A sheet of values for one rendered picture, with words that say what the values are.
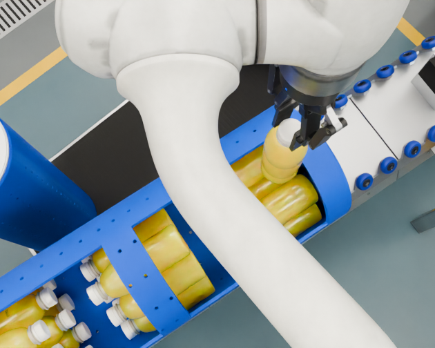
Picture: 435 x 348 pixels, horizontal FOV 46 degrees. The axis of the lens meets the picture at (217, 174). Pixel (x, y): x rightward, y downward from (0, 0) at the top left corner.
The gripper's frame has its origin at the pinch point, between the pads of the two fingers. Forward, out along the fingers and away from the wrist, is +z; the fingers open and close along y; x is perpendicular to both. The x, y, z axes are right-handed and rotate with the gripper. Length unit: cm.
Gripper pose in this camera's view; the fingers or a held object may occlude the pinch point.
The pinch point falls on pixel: (292, 126)
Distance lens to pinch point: 76.9
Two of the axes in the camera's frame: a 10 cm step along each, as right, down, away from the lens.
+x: -8.3, 5.4, -1.3
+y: -5.5, -8.1, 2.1
